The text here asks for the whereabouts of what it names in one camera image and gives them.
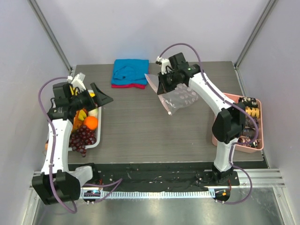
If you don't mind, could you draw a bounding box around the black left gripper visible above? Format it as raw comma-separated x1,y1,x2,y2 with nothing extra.
69,83,113,112

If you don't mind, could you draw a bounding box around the clear pink-dotted zip bag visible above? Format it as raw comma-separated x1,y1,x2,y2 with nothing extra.
145,74,200,115

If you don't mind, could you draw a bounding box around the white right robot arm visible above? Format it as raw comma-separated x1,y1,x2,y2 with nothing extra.
156,52,245,185

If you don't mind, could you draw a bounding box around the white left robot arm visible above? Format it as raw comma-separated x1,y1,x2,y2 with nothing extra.
32,82,113,205

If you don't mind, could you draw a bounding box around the white green radish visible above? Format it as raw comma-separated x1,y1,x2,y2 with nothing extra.
88,108,98,118

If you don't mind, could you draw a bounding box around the folded red cloth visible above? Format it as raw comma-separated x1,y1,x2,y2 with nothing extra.
111,75,148,89

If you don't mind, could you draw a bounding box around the orange fruit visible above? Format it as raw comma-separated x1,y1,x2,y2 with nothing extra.
83,116,98,130

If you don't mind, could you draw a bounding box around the white fruit basket tray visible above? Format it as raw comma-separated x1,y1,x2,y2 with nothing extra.
66,89,103,152

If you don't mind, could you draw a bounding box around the folded blue cloth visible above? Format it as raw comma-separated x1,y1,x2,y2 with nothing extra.
111,59,149,86

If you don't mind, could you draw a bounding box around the dark red grape bunch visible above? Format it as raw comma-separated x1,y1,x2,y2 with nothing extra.
69,125,96,157

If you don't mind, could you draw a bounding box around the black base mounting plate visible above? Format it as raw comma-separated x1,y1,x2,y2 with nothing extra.
67,162,240,193

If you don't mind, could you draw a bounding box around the floral dark rolled sock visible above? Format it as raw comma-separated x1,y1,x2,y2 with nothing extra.
238,137,260,148

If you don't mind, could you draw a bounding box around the pink compartment organizer box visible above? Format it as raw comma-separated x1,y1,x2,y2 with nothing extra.
224,93,264,153

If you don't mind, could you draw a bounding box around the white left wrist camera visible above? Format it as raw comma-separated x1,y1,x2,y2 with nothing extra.
67,73,86,91

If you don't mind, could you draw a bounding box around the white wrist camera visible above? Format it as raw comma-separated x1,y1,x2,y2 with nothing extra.
67,73,86,91
156,56,173,75

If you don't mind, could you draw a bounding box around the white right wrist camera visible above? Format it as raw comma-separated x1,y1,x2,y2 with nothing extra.
156,56,173,75

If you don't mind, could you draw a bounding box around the white slotted cable duct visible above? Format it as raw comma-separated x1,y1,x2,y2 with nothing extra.
80,190,216,200

